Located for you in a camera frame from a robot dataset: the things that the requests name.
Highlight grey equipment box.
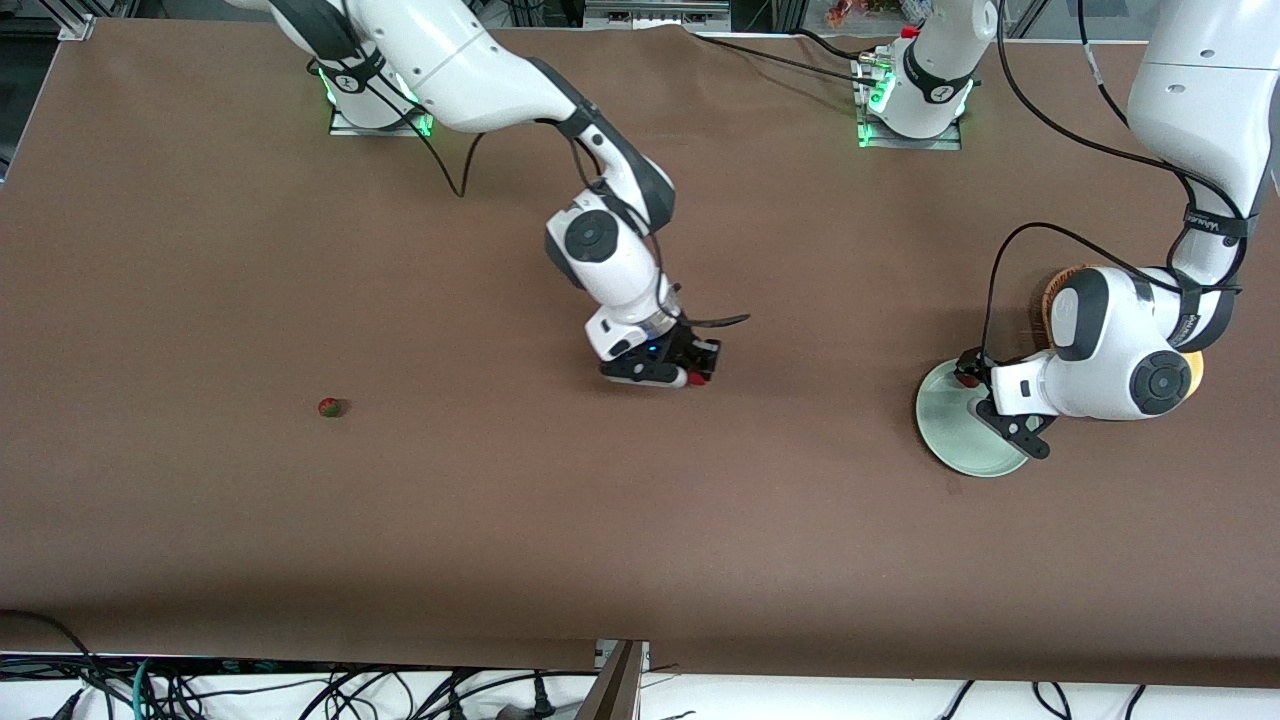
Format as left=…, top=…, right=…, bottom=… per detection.
left=583, top=0, right=731, bottom=31

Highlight colourful toy items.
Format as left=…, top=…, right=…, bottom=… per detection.
left=825, top=0, right=936, bottom=29

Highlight grey aluminium table profile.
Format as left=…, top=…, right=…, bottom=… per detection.
left=575, top=640, right=651, bottom=720

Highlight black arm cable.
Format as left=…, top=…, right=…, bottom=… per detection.
left=340, top=50, right=751, bottom=331
left=980, top=0, right=1251, bottom=361

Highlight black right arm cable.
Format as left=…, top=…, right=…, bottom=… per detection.
left=340, top=50, right=751, bottom=331

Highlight brown table cover sheet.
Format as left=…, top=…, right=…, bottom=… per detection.
left=0, top=18, right=1280, bottom=691

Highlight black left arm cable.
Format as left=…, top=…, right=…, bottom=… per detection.
left=980, top=0, right=1251, bottom=361

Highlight pale green round plate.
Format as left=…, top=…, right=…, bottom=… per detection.
left=915, top=360, right=1031, bottom=479

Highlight brown wicker basket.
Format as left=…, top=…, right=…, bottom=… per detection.
left=1030, top=265, right=1081, bottom=353

